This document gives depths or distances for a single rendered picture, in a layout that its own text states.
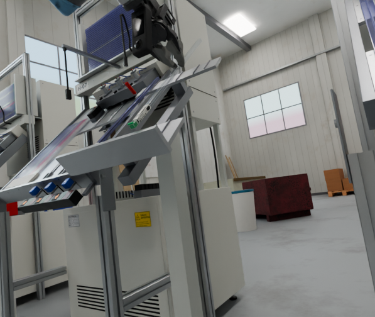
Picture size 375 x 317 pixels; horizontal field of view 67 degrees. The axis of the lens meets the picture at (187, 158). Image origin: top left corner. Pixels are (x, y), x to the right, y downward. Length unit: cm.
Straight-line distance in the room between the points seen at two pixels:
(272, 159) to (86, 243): 987
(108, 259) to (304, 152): 999
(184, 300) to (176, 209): 25
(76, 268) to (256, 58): 1106
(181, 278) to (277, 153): 1023
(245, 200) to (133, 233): 289
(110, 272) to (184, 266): 23
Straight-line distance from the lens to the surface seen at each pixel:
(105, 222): 92
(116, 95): 143
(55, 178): 110
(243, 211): 402
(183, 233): 84
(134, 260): 130
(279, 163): 1093
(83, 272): 160
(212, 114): 167
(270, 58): 1175
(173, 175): 82
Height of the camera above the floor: 61
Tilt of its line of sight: 7 degrees up
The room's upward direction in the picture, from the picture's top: 8 degrees counter-clockwise
